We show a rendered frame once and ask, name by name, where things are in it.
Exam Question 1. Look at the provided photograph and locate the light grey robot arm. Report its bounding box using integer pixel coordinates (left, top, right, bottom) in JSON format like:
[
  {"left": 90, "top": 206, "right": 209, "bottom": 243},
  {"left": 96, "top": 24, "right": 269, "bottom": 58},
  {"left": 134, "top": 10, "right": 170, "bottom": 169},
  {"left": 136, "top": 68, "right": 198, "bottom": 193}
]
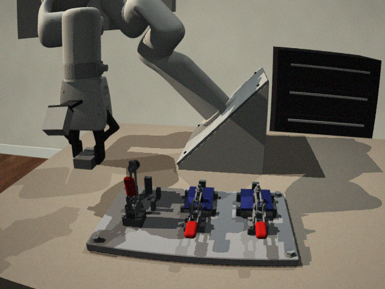
[{"left": 38, "top": 0, "right": 235, "bottom": 135}]

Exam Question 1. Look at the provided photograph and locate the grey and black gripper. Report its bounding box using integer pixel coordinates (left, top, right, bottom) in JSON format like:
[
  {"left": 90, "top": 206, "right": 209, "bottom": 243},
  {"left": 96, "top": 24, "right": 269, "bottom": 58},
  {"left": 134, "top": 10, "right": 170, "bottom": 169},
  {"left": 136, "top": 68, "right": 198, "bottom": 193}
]
[{"left": 60, "top": 75, "right": 120, "bottom": 165}]

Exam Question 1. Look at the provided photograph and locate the blue rectangular block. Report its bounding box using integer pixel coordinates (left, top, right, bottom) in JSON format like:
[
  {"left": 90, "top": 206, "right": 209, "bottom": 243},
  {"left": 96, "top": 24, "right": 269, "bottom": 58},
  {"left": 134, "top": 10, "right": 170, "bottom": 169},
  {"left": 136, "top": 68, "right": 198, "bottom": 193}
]
[
  {"left": 184, "top": 187, "right": 214, "bottom": 214},
  {"left": 241, "top": 189, "right": 273, "bottom": 216}
]

